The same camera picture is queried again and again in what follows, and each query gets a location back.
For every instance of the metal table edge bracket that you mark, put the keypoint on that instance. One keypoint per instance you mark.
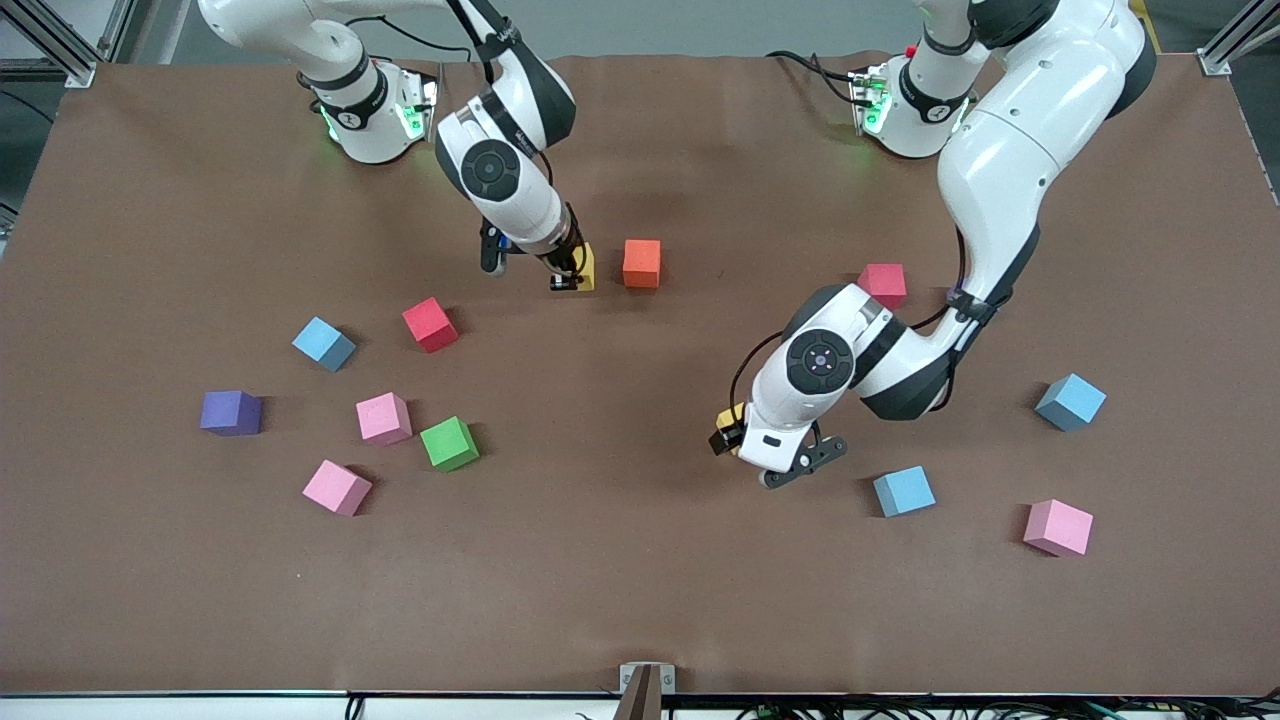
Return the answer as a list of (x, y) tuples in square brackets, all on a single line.
[(647, 690)]

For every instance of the brown table mat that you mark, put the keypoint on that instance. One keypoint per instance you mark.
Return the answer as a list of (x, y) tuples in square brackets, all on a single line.
[(640, 580)]

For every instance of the rose red foam cube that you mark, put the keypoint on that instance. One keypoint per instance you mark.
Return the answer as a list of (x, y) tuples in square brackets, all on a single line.
[(885, 280)]

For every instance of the yellow foam cube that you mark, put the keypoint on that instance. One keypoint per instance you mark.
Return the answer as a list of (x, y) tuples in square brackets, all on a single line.
[(587, 262), (730, 413)]

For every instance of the orange foam cube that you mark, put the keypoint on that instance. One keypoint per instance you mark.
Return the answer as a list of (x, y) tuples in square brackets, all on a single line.
[(641, 263)]

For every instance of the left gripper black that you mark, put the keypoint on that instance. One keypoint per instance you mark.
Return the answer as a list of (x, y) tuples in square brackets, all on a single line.
[(722, 437)]

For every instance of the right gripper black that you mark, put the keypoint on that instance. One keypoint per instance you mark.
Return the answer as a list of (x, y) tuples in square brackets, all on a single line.
[(563, 265)]

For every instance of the aluminium frame post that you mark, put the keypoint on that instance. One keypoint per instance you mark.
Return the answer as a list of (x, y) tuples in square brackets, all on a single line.
[(1235, 35), (60, 50)]

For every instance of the green foam cube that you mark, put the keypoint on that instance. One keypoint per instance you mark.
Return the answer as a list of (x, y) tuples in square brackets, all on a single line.
[(448, 443)]

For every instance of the dark purple foam cube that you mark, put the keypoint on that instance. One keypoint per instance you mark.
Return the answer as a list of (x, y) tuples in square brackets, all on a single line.
[(230, 412)]

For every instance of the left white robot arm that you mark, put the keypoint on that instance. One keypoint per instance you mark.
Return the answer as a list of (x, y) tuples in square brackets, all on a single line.
[(1010, 170)]

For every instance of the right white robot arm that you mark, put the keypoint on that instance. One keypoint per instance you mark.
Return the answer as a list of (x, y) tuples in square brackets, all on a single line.
[(500, 170)]

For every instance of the pink foam cube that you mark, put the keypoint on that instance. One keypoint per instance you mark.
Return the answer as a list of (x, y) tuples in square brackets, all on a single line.
[(1057, 527), (383, 418), (336, 487)]

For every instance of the light blue foam cube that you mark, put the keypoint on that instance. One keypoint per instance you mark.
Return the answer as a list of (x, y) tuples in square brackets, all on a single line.
[(904, 490), (322, 342), (1070, 402)]

